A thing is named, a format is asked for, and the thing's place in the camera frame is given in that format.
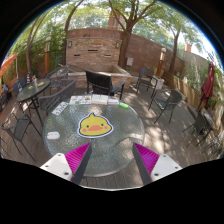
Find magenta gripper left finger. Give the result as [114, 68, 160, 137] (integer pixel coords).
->
[41, 143, 92, 185]

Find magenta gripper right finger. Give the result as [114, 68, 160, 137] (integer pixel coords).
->
[132, 143, 182, 185]

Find round glass patio table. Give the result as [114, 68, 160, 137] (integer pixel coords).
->
[44, 104, 145, 177]

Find white patterned card box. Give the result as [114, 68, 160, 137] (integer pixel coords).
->
[52, 102, 69, 115]

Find dark chair far right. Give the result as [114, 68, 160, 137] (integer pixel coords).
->
[191, 110, 216, 145]

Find dark wicker chair left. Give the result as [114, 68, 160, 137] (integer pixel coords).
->
[39, 79, 77, 113]

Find black metal chair front left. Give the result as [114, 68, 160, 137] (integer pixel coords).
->
[1, 113, 41, 161]

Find green rectangular small box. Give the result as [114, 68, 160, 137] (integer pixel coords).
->
[119, 102, 129, 109]

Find grey chair right of table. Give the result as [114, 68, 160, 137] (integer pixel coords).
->
[149, 89, 182, 122]

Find small round side table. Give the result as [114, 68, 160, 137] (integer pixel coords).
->
[17, 78, 50, 123]

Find black wicker chair behind table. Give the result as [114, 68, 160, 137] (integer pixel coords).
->
[86, 70, 124, 99]

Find folded red patio umbrella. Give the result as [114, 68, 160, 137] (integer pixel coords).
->
[200, 62, 215, 106]

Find dark chair behind side table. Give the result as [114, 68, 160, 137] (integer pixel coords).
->
[46, 67, 69, 89]

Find black chair far right back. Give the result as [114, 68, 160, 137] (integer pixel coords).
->
[136, 67, 158, 96]

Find brick outdoor fireplace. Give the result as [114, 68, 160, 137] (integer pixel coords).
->
[62, 28, 132, 89]

